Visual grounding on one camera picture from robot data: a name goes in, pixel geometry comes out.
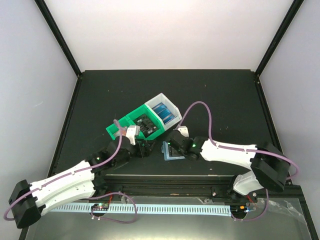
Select black aluminium frame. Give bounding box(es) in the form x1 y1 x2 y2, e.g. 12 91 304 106
18 0 320 240

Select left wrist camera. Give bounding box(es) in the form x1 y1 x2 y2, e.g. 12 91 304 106
125 125 140 146

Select blue cards stack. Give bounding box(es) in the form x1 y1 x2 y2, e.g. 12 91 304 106
152 102 177 125

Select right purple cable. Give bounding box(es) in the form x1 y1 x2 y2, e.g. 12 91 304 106
174 101 300 222

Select green front bin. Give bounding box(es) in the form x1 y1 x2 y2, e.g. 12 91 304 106
105 116 134 140

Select small circuit board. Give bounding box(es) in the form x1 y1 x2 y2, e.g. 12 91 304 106
91 203 109 211

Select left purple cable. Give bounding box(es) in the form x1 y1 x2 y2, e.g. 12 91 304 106
4 119 126 222

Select white slotted cable duct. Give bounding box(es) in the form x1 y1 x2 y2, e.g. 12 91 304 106
52 202 231 217

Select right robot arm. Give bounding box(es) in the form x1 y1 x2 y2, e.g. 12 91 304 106
167 130 290 203

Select blue card holder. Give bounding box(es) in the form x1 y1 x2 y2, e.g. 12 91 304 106
161 141 185 161

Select red white cards stack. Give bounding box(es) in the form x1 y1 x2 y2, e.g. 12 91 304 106
112 130 126 139

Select green bin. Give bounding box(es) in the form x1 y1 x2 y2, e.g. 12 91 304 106
105 116 134 140
126 104 165 140

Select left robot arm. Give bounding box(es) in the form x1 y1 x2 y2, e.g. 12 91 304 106
4 136 156 229

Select white bin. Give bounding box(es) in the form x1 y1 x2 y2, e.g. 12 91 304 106
145 93 182 131

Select black vip cards stack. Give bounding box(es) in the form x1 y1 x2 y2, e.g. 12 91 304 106
133 114 158 138

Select purple cable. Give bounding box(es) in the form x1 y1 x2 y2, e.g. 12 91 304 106
4 119 126 222
174 101 300 222

